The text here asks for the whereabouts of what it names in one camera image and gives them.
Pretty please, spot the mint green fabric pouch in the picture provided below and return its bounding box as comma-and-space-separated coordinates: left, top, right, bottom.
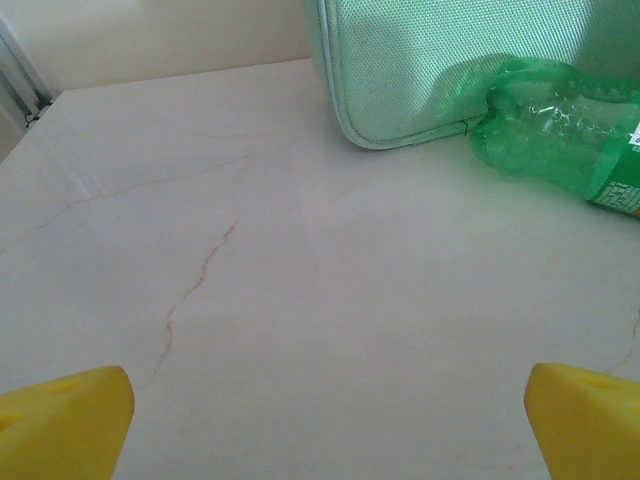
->
303, 0, 640, 151

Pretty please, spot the green plastic soda bottle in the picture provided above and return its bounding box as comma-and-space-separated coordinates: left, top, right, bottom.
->
468, 57, 640, 219

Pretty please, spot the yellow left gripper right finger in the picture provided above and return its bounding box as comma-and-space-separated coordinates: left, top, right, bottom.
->
523, 362, 640, 480

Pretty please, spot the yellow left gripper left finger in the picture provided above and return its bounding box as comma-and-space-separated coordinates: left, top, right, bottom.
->
0, 365, 136, 480

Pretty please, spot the aluminium frame post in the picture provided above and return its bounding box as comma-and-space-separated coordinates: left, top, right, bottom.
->
0, 9, 55, 124

